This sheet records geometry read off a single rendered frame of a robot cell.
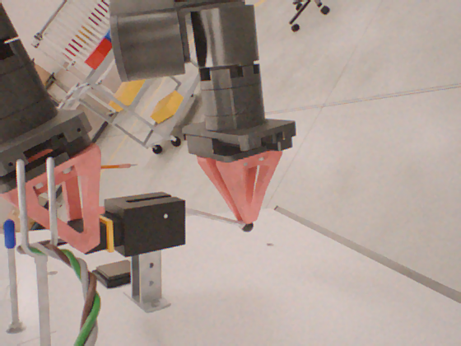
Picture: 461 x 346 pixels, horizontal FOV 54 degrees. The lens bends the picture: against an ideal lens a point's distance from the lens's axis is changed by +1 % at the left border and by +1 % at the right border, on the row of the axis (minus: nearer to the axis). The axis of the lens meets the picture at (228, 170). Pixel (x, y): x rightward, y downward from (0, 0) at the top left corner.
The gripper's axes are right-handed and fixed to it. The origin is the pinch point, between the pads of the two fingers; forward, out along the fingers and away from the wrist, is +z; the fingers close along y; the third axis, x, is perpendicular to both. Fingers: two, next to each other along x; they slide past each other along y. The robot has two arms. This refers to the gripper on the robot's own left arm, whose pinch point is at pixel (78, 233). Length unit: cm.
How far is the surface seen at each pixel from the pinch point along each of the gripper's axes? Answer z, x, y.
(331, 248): 18.7, 24.2, 0.3
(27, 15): -45, 237, -800
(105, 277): 7.5, 1.1, -5.3
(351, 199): 91, 120, -86
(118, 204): -0.5, 3.7, 0.3
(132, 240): 2.2, 3.0, 1.9
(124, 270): 8.0, 2.9, -5.1
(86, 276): -4.7, -3.2, 15.6
